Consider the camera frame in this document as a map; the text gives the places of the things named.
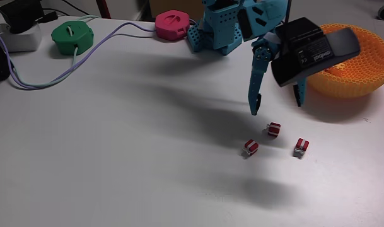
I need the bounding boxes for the yellow honeycomb mesh basket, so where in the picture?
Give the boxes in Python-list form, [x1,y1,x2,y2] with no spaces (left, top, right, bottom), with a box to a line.
[306,23,384,100]

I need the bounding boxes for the white power strip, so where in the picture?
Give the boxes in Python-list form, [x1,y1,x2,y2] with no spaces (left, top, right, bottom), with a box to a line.
[0,22,43,53]

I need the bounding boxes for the black power adapter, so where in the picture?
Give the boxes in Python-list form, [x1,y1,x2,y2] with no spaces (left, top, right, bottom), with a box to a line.
[0,0,45,34]

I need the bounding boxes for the black camera cable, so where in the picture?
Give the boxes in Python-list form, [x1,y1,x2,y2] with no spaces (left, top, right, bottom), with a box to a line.
[286,0,293,25]

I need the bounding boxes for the pink round cable box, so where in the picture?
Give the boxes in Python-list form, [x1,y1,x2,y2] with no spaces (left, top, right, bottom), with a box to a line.
[154,9,191,42]

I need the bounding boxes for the grey cable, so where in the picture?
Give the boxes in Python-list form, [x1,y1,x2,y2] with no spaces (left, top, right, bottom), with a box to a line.
[111,31,158,39]

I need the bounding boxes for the red metal post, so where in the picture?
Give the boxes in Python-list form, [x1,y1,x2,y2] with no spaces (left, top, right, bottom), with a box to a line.
[95,0,112,20]

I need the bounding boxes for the light green cable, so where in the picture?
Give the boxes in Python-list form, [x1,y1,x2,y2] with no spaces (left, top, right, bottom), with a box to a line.
[13,14,101,88]

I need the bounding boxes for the green round cable box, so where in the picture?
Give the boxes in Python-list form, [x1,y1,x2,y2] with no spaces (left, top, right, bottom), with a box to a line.
[50,20,95,56]

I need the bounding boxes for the purple cable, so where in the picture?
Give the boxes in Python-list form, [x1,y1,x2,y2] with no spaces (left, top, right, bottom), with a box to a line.
[0,20,157,91]

